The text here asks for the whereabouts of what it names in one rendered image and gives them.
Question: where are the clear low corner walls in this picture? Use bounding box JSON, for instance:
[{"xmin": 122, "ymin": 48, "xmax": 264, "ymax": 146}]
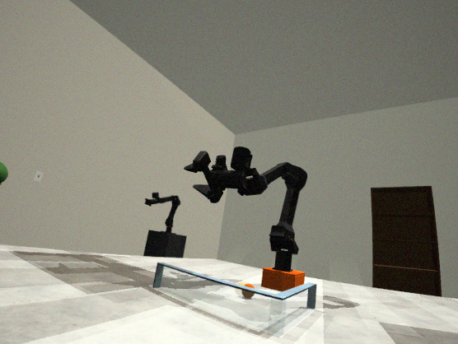
[{"xmin": 154, "ymin": 264, "xmax": 316, "ymax": 337}]

